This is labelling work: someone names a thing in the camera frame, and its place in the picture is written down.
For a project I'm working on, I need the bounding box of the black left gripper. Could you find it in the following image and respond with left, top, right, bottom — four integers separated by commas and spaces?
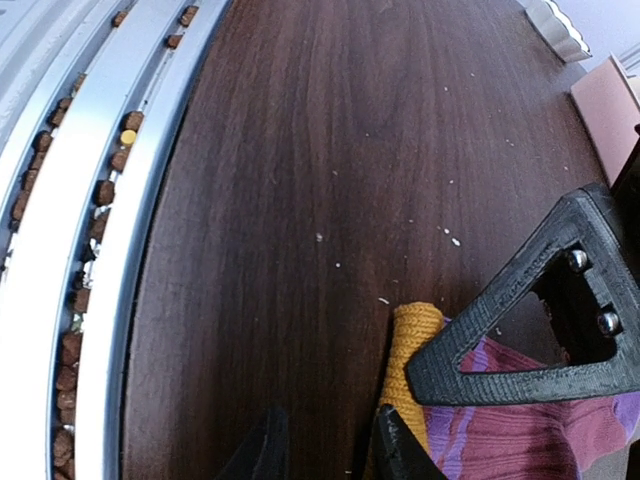
611, 141, 640, 280

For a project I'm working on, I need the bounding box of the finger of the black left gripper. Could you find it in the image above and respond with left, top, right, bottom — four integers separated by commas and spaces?
405, 184, 639, 406

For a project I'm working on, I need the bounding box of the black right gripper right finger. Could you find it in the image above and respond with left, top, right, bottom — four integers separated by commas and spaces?
374, 404, 446, 480

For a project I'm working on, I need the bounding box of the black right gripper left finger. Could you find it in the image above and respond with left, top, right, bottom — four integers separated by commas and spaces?
216, 406, 289, 480

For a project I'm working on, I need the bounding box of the maroon purple striped sock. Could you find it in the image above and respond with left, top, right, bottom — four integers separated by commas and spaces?
364, 301, 640, 480

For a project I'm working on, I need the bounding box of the pink divided organizer tray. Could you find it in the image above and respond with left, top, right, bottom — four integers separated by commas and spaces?
570, 54, 639, 186

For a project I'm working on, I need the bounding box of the front aluminium rail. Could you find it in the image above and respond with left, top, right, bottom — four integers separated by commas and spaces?
1, 1, 228, 479

